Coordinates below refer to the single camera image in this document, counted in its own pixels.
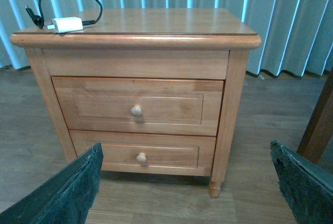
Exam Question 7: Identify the dark wooden furniture frame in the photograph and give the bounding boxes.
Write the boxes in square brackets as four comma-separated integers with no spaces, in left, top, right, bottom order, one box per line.
[297,72,332,164]

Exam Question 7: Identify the wooden drawer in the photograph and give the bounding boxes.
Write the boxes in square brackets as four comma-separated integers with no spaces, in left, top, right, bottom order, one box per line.
[52,77,224,136]
[70,130,215,176]

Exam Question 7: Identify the white charger adapter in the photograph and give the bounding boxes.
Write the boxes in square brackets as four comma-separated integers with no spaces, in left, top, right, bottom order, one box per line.
[45,17,83,33]

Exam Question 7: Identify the wooden nightstand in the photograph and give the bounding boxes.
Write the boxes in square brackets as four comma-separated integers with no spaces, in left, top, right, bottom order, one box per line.
[10,8,261,197]

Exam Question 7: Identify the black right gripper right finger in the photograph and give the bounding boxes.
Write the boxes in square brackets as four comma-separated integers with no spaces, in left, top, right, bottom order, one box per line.
[270,140,332,223]

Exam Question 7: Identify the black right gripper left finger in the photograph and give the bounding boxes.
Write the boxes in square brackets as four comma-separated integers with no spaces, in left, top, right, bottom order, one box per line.
[1,143,104,223]

